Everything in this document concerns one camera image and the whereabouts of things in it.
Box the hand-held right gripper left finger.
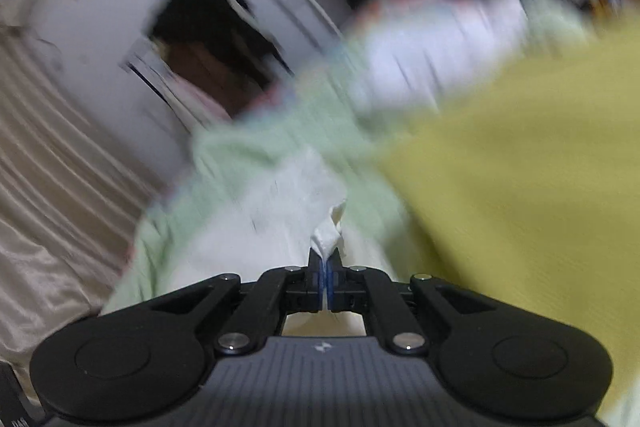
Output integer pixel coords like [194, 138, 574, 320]
[150, 248, 325, 356]

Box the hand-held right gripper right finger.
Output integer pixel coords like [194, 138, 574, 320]
[325, 248, 497, 356]

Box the white garment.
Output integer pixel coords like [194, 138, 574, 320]
[150, 146, 372, 338]

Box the light green bedsheet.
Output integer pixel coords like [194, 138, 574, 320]
[100, 7, 606, 308]

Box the beige striped curtain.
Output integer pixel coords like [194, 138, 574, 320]
[0, 24, 173, 408]

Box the pink cloth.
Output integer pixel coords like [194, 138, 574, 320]
[167, 74, 233, 124]

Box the yellow-green cloth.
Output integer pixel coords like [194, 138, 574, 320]
[377, 9, 640, 427]

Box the pale lavender cloth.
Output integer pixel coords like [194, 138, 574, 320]
[344, 0, 533, 118]

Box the dark cloth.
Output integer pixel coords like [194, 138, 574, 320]
[144, 0, 296, 124]

